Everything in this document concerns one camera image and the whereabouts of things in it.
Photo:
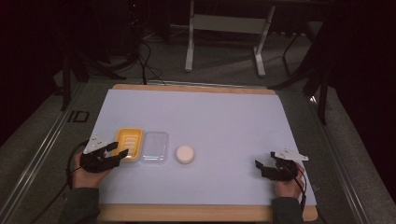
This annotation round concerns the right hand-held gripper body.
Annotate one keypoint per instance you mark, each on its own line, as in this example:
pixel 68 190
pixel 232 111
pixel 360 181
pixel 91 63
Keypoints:
pixel 285 166

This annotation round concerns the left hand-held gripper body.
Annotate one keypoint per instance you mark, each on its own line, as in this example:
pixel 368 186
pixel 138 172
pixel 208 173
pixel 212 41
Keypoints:
pixel 93 158

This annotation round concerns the yellow soap dish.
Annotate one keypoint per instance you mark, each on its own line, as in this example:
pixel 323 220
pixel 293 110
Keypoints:
pixel 128 144

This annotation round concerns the clear plastic container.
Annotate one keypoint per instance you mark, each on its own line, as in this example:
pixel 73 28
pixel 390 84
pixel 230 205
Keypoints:
pixel 154 147

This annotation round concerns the round white soap bar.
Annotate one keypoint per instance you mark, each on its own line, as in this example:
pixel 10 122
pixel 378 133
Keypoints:
pixel 185 154

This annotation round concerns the person's left hand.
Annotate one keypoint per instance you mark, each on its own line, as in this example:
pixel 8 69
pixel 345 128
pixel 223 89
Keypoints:
pixel 86 175

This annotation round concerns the person's right hand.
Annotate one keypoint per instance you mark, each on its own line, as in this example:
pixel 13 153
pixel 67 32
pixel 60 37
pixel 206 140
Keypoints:
pixel 292 185

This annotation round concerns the pale blue table mat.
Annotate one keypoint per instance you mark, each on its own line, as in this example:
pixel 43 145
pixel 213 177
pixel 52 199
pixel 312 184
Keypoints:
pixel 199 130

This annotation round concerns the black tripod stand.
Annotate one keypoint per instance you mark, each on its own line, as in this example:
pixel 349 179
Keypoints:
pixel 314 77
pixel 81 62

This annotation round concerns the dark chair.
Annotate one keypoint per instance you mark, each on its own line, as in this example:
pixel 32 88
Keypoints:
pixel 299 40

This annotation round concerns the white metal table frame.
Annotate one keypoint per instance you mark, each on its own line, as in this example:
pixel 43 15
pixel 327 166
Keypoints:
pixel 229 28

